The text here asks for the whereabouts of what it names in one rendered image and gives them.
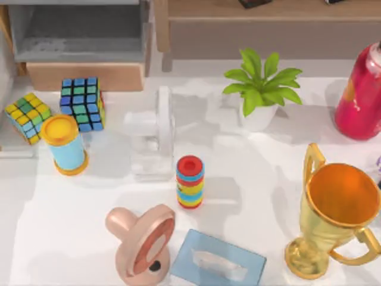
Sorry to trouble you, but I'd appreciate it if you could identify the pale wooden drawer front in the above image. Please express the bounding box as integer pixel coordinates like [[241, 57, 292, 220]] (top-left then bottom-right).
[[26, 61, 147, 92]]

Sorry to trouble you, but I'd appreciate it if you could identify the dark object on shelf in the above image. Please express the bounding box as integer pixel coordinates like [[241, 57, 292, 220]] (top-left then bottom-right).
[[238, 0, 273, 10]]

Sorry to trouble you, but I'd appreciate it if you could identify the blue can with orange lid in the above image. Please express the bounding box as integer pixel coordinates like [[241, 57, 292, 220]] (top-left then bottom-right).
[[40, 114, 90, 176]]

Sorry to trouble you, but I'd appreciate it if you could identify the yellow and green puzzle cube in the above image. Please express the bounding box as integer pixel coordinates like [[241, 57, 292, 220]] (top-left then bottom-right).
[[4, 92, 52, 146]]

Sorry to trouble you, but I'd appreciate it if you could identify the blue tissue box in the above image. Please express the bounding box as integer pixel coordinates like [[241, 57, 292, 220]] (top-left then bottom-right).
[[169, 228, 267, 286]]

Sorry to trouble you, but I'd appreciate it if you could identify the red bottle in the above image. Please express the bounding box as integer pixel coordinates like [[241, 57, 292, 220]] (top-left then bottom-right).
[[333, 41, 381, 141]]

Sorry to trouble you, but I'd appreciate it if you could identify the gold trophy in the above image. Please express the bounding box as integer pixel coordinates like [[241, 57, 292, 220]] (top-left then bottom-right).
[[284, 142, 381, 280]]

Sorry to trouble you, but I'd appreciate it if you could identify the blue and green puzzle cube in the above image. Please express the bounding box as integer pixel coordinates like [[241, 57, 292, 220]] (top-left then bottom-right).
[[60, 77, 107, 133]]

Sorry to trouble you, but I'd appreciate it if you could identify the wooden open shelf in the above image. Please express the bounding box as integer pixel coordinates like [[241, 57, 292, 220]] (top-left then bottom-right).
[[155, 0, 381, 72]]

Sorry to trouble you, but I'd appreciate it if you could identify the green plant in white pot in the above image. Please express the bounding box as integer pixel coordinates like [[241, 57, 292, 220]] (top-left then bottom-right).
[[222, 48, 304, 131]]

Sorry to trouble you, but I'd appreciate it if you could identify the stack of coloured rings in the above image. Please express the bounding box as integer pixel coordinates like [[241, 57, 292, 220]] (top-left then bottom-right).
[[176, 155, 206, 210]]

